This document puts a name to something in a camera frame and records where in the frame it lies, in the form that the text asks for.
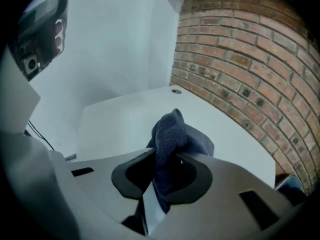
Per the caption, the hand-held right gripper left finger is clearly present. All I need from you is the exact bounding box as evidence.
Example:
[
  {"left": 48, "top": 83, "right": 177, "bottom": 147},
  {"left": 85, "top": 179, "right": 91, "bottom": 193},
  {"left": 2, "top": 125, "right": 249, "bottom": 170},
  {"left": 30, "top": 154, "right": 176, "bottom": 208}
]
[{"left": 49, "top": 147, "right": 157, "bottom": 235}]

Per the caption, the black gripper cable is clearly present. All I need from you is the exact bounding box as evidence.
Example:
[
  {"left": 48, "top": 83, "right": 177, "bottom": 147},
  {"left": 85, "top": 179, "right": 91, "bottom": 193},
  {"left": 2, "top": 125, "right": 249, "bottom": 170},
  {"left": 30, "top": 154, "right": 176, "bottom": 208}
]
[{"left": 26, "top": 120, "right": 55, "bottom": 151}]

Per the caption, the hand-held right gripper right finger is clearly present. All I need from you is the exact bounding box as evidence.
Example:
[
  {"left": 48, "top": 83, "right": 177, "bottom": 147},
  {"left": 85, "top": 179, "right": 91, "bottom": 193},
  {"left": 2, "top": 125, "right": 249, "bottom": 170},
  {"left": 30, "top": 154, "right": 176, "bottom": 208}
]
[{"left": 149, "top": 152, "right": 295, "bottom": 240}]

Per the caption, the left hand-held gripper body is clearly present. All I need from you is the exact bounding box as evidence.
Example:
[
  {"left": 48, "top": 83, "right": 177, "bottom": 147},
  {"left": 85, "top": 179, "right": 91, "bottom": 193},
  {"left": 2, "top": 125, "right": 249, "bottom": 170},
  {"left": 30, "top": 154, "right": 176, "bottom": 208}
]
[{"left": 8, "top": 0, "right": 70, "bottom": 82}]

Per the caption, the dark blue cloth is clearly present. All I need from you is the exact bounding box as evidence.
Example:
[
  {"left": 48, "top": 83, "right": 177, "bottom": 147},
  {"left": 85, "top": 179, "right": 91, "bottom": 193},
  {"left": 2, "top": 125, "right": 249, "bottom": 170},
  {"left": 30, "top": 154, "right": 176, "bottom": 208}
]
[{"left": 146, "top": 108, "right": 215, "bottom": 214}]

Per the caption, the person's left hand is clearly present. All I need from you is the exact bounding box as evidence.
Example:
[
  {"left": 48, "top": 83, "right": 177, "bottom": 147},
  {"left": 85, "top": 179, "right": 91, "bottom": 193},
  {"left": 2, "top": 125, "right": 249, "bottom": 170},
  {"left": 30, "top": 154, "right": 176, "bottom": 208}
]
[{"left": 54, "top": 20, "right": 64, "bottom": 54}]

